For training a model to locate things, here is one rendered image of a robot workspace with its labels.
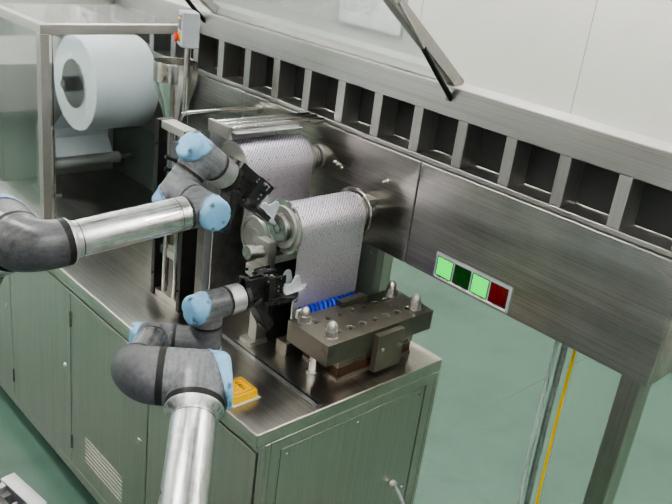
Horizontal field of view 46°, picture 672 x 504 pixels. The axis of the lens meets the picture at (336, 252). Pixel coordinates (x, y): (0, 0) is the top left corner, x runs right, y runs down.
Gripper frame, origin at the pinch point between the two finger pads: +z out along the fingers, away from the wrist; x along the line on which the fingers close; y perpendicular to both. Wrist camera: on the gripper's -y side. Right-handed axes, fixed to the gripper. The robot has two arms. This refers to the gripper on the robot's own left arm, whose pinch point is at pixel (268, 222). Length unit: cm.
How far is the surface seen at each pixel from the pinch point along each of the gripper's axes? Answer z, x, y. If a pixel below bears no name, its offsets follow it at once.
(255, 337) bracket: 21.4, 0.5, -26.8
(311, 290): 20.4, -7.6, -7.7
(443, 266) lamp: 32.6, -30.9, 17.2
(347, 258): 25.4, -7.6, 5.6
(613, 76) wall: 198, 58, 183
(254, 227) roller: 7.2, 11.0, -2.0
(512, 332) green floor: 258, 59, 49
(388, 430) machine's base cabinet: 52, -33, -27
